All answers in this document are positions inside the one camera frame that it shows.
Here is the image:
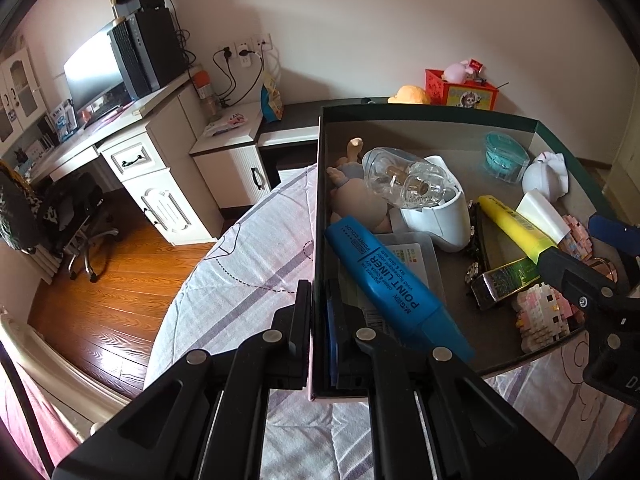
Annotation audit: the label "computer monitor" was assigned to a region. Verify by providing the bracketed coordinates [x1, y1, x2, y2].
[62, 35, 128, 116]

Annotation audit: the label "rose gold metal object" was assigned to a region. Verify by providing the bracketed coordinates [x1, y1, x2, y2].
[587, 257, 621, 282]

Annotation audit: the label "white brick kitty figure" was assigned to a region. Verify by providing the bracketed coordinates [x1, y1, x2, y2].
[515, 282, 586, 356]

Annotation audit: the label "red printed box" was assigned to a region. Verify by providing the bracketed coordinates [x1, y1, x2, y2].
[424, 69, 501, 112]

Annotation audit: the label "yellow octopus plush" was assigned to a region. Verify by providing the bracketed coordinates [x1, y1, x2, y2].
[387, 85, 432, 106]

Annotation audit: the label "white nightstand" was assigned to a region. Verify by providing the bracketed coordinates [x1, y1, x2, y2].
[189, 102, 281, 211]

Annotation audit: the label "white glass-door cabinet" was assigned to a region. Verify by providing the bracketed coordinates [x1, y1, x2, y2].
[0, 47, 51, 143]

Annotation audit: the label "black computer tower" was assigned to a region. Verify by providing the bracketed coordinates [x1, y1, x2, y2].
[107, 7, 188, 102]

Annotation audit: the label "striped bedsheet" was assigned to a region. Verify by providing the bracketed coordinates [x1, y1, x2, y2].
[142, 162, 640, 480]

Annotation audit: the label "pink plush toy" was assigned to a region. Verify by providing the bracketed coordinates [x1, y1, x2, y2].
[442, 60, 473, 83]

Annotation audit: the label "blue and white box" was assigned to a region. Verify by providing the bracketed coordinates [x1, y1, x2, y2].
[52, 100, 78, 143]

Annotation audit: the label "pink card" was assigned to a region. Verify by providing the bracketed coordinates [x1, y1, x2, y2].
[205, 112, 248, 136]

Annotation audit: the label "clear glass bottle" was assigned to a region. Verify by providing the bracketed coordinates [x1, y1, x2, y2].
[362, 147, 458, 208]

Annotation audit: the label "white charger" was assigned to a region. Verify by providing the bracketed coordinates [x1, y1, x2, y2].
[515, 189, 571, 246]

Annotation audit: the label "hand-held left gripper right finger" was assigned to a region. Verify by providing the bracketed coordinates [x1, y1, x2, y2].
[325, 277, 581, 480]

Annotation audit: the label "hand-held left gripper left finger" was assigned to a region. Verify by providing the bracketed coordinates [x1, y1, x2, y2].
[52, 279, 313, 480]

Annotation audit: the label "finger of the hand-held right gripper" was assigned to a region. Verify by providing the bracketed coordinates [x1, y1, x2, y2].
[587, 215, 640, 271]
[537, 247, 640, 331]

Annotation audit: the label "magenta blanket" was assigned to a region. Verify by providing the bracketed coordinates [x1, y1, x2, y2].
[0, 355, 76, 480]

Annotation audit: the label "black office chair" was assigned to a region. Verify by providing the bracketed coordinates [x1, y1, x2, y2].
[0, 157, 121, 281]

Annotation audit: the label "teal round container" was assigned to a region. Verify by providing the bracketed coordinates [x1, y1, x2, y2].
[484, 131, 530, 183]

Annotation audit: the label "baby doll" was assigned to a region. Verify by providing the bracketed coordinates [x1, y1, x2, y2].
[327, 160, 396, 231]

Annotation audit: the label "blue snack bag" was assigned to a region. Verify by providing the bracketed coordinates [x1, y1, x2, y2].
[260, 72, 285, 123]

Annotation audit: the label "dark printed garment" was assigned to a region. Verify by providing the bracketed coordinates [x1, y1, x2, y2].
[0, 157, 43, 251]

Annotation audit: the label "pink shallow box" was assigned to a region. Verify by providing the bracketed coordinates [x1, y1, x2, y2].
[309, 97, 640, 403]

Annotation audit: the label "black power cable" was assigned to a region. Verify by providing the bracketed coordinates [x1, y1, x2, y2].
[212, 47, 266, 106]

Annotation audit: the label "cream bed frame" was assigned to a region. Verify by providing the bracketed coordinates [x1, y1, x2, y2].
[0, 310, 133, 443]

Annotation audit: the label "white cup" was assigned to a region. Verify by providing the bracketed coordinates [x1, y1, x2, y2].
[400, 155, 471, 253]

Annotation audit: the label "white wall outlets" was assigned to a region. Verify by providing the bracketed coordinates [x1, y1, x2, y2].
[215, 34, 273, 67]

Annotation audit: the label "white desk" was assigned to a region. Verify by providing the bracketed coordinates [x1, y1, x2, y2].
[15, 67, 226, 246]

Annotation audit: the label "orange-capped bottle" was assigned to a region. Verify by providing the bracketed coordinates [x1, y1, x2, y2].
[195, 71, 218, 118]

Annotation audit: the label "yellow highlighter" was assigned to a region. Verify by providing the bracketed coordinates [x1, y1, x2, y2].
[477, 195, 558, 263]

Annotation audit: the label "blue highlighter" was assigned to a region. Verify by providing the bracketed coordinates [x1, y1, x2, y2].
[325, 215, 476, 363]

